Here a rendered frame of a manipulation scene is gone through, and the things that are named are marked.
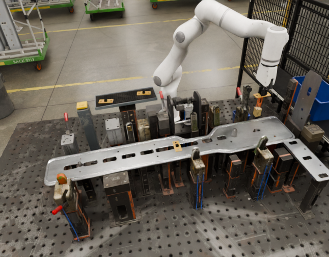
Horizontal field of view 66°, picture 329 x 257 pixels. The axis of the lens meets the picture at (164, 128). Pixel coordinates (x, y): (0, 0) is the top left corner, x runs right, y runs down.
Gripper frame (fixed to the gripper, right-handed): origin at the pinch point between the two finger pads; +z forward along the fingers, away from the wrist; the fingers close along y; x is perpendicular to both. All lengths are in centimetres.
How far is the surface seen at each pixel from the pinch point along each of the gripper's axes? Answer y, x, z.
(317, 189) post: 40, 14, 36
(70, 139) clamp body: -16, -104, 21
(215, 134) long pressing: -3.4, -22.2, 27.4
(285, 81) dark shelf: -41, 46, 25
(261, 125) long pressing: -3.6, 7.0, 27.4
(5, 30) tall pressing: -393, -242, 64
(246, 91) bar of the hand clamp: -15.8, 0.6, 9.7
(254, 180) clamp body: 20.5, -6.9, 44.9
